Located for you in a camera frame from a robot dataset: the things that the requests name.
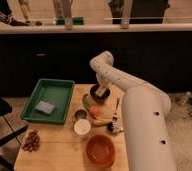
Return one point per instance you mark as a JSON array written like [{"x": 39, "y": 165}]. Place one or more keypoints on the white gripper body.
[{"x": 103, "y": 87}]

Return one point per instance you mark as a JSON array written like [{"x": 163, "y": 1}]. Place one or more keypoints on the eraser block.
[{"x": 99, "y": 93}]

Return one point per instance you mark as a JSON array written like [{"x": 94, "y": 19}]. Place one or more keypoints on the purple bowl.
[{"x": 100, "y": 98}]

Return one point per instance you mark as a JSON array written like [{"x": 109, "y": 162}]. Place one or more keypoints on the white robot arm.
[{"x": 144, "y": 108}]

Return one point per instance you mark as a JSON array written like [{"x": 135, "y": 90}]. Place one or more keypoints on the orange bowl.
[{"x": 100, "y": 151}]

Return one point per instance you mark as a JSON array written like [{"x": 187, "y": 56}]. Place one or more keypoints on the orange carrot toy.
[{"x": 95, "y": 112}]

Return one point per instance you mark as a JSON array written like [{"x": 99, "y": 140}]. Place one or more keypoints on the yellow banana toy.
[{"x": 100, "y": 122}]

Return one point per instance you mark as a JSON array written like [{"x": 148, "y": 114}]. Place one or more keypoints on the small metal cup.
[{"x": 80, "y": 114}]

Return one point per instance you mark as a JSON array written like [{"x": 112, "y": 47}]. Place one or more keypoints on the dish brush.
[{"x": 114, "y": 128}]

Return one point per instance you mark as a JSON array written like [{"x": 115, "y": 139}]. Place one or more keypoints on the white cup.
[{"x": 82, "y": 128}]

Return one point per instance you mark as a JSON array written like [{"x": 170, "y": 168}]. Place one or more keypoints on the green plastic tray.
[{"x": 55, "y": 92}]

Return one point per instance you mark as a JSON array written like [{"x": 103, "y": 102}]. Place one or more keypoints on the grey sponge in tray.
[{"x": 45, "y": 107}]

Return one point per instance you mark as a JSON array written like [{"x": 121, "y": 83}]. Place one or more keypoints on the brown grape bunch toy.
[{"x": 31, "y": 142}]

